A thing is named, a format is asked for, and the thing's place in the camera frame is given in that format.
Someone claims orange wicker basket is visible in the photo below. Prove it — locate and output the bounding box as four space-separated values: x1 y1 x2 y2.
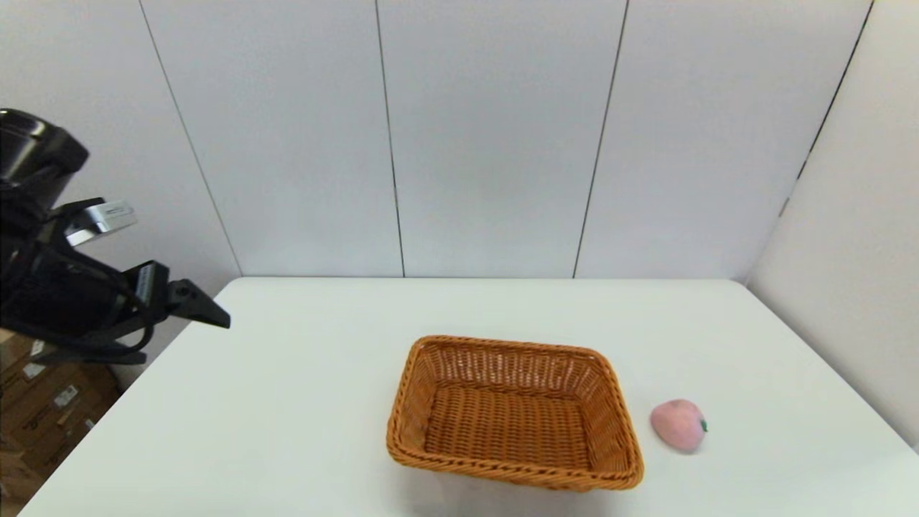
386 335 645 493

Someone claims pink peach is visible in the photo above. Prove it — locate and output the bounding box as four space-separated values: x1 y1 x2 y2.
650 399 709 454

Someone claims plain brown cardboard box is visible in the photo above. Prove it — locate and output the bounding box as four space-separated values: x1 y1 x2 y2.
0 329 33 360

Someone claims brown cardboard box white label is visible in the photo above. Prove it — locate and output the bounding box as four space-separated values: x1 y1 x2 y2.
0 377 121 460
0 352 108 416

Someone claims crumpled brown cardboard box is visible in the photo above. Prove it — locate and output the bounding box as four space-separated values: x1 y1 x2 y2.
0 431 73 508

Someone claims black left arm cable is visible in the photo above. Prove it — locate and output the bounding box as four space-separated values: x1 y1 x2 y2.
0 309 156 365

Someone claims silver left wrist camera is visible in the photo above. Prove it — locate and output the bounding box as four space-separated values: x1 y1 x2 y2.
63 200 138 247

